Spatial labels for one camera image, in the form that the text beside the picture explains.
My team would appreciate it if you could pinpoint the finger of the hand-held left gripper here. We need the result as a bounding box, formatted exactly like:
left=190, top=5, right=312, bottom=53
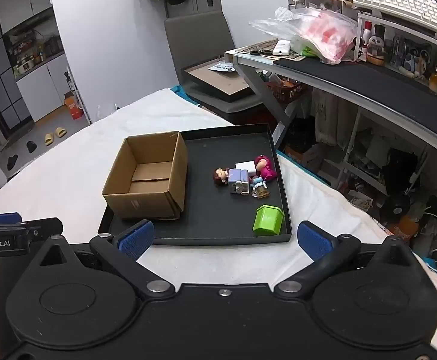
left=0, top=212, right=23, bottom=226
left=0, top=217, right=64, bottom=251

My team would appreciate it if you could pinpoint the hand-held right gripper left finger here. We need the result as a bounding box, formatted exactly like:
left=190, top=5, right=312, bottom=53
left=35, top=220, right=176, bottom=298

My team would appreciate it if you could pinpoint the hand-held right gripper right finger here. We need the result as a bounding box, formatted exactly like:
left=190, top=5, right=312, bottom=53
left=274, top=220, right=425, bottom=298

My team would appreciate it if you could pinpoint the brown cardboard box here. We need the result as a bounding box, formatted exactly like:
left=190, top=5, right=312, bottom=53
left=102, top=131, right=188, bottom=220

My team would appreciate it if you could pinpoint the green toy house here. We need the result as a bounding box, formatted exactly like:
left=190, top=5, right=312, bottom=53
left=253, top=205, right=285, bottom=237

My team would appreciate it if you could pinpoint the black shallow tray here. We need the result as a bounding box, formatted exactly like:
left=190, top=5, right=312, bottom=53
left=98, top=123, right=293, bottom=247

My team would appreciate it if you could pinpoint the pink-haired toy figure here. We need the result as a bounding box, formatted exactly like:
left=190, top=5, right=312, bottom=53
left=254, top=154, right=278, bottom=182

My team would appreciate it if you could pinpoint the purple cube rabbit figure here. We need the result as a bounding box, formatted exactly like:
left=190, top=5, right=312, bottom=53
left=228, top=169, right=250, bottom=196

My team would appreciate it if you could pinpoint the small white box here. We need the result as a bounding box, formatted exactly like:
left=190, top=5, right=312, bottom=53
left=235, top=160, right=258, bottom=177

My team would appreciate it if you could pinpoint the black fan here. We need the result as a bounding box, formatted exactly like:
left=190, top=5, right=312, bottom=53
left=377, top=193, right=411, bottom=226

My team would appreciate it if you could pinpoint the white tote bag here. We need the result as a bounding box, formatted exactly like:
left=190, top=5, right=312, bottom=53
left=314, top=90, right=340, bottom=148

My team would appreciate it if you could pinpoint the orange carton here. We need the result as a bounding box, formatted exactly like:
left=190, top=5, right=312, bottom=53
left=63, top=92, right=84, bottom=121

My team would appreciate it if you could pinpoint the black framed sliding door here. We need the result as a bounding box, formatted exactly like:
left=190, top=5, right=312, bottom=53
left=0, top=10, right=36, bottom=151

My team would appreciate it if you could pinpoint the white kitchen cabinet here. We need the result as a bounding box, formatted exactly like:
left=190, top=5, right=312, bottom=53
left=0, top=0, right=92, bottom=125

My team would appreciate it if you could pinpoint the grey glass desk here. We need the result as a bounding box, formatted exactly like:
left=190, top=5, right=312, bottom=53
left=224, top=39, right=437, bottom=199

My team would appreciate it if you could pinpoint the teal mattress edge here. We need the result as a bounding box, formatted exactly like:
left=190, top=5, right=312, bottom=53
left=170, top=85, right=205, bottom=108

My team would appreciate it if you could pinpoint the red plastic basket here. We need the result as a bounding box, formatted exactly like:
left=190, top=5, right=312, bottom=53
left=267, top=79, right=304, bottom=104

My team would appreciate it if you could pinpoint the black desk mat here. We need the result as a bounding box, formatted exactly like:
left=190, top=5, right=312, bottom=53
left=274, top=57, right=437, bottom=140

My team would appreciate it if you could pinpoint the flat cardboard sheet with paper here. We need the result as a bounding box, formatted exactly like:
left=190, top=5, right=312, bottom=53
left=182, top=65, right=257, bottom=103

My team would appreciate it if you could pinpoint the white printed mail bag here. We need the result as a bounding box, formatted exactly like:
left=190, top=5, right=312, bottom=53
left=208, top=61, right=236, bottom=73

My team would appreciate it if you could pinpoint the white phone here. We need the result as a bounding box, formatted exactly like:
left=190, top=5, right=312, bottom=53
left=272, top=39, right=291, bottom=56

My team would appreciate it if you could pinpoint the panda figurine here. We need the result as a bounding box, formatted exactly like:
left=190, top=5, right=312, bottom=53
left=366, top=24, right=387, bottom=67

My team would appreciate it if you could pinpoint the patterned table mat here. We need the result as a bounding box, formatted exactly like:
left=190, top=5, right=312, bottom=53
left=234, top=43, right=306, bottom=61

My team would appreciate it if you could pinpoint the blue cartoon figure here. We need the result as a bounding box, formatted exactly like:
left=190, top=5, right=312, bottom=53
left=402, top=43, right=432, bottom=78

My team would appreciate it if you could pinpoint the clear plastic bag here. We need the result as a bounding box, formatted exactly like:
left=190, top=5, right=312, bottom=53
left=249, top=7, right=359, bottom=65

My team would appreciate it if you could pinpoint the grey chair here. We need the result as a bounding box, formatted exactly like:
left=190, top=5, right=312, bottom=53
left=164, top=10, right=266, bottom=114

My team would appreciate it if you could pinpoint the white desk shelf riser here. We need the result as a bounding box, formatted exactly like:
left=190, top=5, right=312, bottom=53
left=357, top=11, right=437, bottom=108

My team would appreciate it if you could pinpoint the clear acrylic organizer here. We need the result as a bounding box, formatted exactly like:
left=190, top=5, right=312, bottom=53
left=288, top=0, right=355, bottom=19

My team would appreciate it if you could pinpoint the white keyboard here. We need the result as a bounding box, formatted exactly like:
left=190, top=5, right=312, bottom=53
left=352, top=0, right=437, bottom=43

